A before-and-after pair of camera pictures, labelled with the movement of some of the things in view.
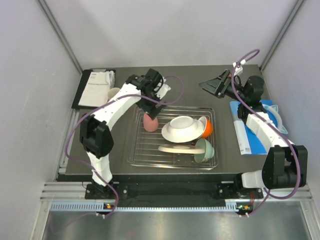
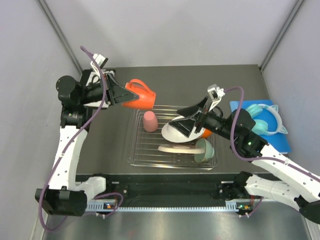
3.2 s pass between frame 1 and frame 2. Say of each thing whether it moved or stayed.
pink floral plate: stayed
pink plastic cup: stayed
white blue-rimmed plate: stayed
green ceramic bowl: stayed
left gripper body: moved
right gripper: moved
